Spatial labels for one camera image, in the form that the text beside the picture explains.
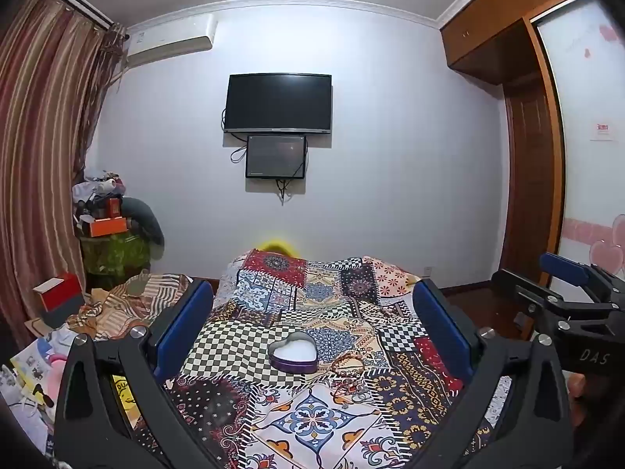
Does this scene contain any red box with white lid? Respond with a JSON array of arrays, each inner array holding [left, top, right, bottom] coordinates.
[[32, 272, 85, 326]]

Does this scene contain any purple heart-shaped tin box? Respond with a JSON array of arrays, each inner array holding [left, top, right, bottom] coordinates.
[[267, 331, 318, 373]]

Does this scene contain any black wall television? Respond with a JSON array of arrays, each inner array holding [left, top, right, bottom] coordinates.
[[223, 73, 334, 136]]

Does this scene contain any grey cushion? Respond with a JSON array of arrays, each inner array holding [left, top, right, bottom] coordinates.
[[122, 196, 166, 248]]

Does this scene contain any white air conditioner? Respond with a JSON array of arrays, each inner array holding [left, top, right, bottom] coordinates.
[[124, 14, 218, 67]]

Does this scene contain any brown wooden door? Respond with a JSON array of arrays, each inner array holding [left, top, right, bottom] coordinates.
[[503, 81, 563, 288]]

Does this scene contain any person's right hand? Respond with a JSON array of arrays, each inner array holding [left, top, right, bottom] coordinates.
[[566, 372, 589, 428]]

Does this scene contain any orange flat box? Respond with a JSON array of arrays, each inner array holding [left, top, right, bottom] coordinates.
[[88, 217, 128, 238]]

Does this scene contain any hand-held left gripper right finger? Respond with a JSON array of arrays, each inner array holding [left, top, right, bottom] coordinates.
[[414, 278, 573, 469]]

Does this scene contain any pile of papers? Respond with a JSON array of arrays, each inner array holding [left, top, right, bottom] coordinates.
[[0, 331, 65, 453]]

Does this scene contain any patchwork printed blanket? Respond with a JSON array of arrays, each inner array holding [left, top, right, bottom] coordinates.
[[132, 248, 516, 469]]

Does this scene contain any curtain rail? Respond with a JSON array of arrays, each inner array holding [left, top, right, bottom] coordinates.
[[41, 0, 117, 29]]

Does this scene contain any pile of clothes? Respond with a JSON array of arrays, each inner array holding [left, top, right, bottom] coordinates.
[[71, 170, 128, 220]]

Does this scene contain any brown beaded bracelet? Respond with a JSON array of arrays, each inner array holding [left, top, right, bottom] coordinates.
[[329, 353, 367, 378]]

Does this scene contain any striped brown curtain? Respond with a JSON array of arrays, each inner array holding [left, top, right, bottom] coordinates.
[[0, 0, 129, 353]]

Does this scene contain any wooden overhead cabinet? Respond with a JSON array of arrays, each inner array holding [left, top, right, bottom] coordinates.
[[438, 0, 589, 88]]

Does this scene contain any small black monitor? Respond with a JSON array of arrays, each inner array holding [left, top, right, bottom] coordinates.
[[245, 134, 308, 180]]

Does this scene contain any red string bracelet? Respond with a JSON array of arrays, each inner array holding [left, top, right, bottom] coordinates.
[[331, 379, 373, 402]]

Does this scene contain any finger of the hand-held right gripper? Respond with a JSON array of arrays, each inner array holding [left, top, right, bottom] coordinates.
[[491, 270, 625, 327], [539, 252, 625, 304]]

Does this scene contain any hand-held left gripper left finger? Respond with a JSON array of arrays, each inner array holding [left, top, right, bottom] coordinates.
[[54, 279, 214, 469]]

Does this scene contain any orange striped cloth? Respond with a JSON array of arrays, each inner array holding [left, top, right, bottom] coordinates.
[[67, 270, 197, 344]]

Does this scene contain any yellow pillow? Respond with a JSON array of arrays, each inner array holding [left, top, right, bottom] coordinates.
[[258, 238, 300, 258]]

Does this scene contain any white wardrobe sliding door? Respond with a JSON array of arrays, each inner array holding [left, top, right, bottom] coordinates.
[[532, 0, 625, 281]]

